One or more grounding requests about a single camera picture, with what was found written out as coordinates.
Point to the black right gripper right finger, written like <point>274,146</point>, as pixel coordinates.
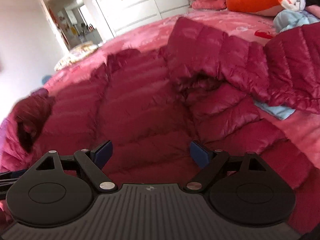
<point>243,189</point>

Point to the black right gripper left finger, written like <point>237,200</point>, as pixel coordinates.
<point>58,189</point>

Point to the crimson down jacket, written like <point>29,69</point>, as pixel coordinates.
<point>155,104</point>

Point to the blue round stool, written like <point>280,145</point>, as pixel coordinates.
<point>45,79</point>

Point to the floral yellow pillow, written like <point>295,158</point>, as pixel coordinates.
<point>78,53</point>

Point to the light blue garment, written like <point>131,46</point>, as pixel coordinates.
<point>284,21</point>

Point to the white sliding wardrobe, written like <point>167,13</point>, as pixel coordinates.
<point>125,15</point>

